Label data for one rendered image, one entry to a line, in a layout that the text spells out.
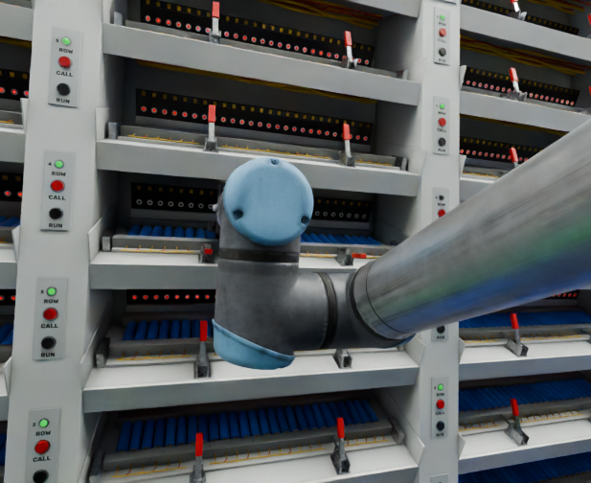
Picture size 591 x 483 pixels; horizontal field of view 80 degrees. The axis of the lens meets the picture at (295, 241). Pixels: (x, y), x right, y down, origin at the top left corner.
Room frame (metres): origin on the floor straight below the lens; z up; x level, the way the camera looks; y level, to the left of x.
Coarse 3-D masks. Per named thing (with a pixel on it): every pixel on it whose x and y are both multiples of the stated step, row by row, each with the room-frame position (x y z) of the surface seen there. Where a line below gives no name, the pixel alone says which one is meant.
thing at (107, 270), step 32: (96, 224) 0.58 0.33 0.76; (320, 224) 0.84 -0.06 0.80; (352, 224) 0.86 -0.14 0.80; (384, 224) 0.86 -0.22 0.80; (96, 256) 0.58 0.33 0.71; (128, 256) 0.60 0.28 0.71; (160, 256) 0.62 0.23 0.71; (192, 256) 0.63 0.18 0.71; (96, 288) 0.57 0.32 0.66; (128, 288) 0.59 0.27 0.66; (160, 288) 0.60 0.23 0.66; (192, 288) 0.61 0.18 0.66
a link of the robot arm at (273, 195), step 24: (240, 168) 0.34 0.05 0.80; (264, 168) 0.34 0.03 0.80; (288, 168) 0.35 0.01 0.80; (240, 192) 0.33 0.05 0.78; (264, 192) 0.34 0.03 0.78; (288, 192) 0.35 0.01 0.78; (240, 216) 0.34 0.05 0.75; (264, 216) 0.34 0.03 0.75; (288, 216) 0.35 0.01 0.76; (240, 240) 0.35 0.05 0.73; (264, 240) 0.34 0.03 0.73; (288, 240) 0.35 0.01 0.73
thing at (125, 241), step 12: (120, 240) 0.61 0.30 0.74; (132, 240) 0.61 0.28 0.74; (144, 240) 0.62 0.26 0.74; (156, 240) 0.62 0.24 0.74; (168, 240) 0.63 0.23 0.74; (180, 240) 0.63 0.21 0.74; (192, 240) 0.64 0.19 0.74; (204, 240) 0.65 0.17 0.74; (216, 240) 0.66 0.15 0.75; (180, 252) 0.62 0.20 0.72; (192, 252) 0.63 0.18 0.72; (300, 252) 0.70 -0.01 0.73; (312, 252) 0.71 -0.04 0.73; (324, 252) 0.72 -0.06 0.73; (336, 252) 0.72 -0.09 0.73; (360, 252) 0.74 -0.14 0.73; (372, 252) 0.74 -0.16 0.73; (384, 252) 0.75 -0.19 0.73
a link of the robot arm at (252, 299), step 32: (224, 256) 0.37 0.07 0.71; (256, 256) 0.35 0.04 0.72; (288, 256) 0.37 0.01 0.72; (224, 288) 0.36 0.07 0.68; (256, 288) 0.35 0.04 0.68; (288, 288) 0.37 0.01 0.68; (320, 288) 0.39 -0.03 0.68; (224, 320) 0.36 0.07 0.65; (256, 320) 0.35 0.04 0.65; (288, 320) 0.36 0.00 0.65; (320, 320) 0.38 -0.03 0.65; (224, 352) 0.36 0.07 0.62; (256, 352) 0.35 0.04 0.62; (288, 352) 0.38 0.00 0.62
